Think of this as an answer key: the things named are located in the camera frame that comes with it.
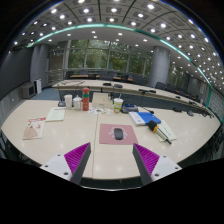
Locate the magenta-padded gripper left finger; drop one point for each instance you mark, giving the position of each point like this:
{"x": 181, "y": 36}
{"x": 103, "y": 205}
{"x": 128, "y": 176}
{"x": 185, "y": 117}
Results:
{"x": 78, "y": 156}

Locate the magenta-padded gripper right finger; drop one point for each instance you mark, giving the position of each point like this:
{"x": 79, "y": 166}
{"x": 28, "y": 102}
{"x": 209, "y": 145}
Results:
{"x": 146, "y": 158}

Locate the black computer mouse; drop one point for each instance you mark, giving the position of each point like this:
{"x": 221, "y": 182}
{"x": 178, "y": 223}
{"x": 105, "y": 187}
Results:
{"x": 118, "y": 134}

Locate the pink mouse pad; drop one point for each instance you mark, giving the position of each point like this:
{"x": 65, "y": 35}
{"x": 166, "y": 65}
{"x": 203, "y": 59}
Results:
{"x": 106, "y": 136}

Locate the white and green leaflet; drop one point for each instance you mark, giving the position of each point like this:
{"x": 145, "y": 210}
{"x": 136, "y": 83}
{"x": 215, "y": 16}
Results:
{"x": 168, "y": 128}

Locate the blue and white book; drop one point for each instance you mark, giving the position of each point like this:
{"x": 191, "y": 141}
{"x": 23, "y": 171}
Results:
{"x": 146, "y": 117}

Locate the cream paper booklet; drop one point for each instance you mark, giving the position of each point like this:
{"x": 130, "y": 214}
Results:
{"x": 55, "y": 114}

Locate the colourful sticker sheet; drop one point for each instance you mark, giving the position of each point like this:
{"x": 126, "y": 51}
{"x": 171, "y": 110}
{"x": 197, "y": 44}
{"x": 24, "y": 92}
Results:
{"x": 99, "y": 111}

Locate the red and white magazine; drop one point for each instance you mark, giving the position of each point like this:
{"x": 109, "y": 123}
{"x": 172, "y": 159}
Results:
{"x": 34, "y": 128}

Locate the white lidded mug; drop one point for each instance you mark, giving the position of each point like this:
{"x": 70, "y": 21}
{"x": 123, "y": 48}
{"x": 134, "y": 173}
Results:
{"x": 77, "y": 104}

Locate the black desk conference unit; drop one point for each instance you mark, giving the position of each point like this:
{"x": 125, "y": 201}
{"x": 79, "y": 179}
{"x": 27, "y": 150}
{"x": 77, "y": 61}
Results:
{"x": 129, "y": 108}

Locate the red bottle with green band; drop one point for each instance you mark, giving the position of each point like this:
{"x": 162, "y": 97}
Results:
{"x": 85, "y": 101}

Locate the white paper cup stack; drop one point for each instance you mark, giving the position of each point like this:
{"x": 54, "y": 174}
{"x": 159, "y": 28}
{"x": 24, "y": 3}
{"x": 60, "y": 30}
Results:
{"x": 68, "y": 101}

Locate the green printed paper cup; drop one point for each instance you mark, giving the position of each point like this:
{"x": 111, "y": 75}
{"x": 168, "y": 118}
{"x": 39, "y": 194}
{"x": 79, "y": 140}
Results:
{"x": 118, "y": 106}

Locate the beige cardboard box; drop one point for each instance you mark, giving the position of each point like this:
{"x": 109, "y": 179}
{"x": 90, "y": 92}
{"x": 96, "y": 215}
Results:
{"x": 101, "y": 100}

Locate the long curved conference desk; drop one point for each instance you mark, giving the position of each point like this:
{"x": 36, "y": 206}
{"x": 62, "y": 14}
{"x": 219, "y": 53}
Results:
{"x": 133, "y": 90}

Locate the dark office chairs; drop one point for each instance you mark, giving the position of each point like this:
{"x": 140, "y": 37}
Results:
{"x": 138, "y": 80}

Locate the white upright appliance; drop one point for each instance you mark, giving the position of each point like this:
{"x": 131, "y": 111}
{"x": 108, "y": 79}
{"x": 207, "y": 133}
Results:
{"x": 38, "y": 86}

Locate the grey box appliance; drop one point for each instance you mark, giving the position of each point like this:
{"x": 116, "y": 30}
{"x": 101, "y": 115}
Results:
{"x": 28, "y": 90}

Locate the ceiling lights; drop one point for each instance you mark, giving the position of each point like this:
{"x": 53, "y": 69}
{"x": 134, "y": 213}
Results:
{"x": 150, "y": 6}

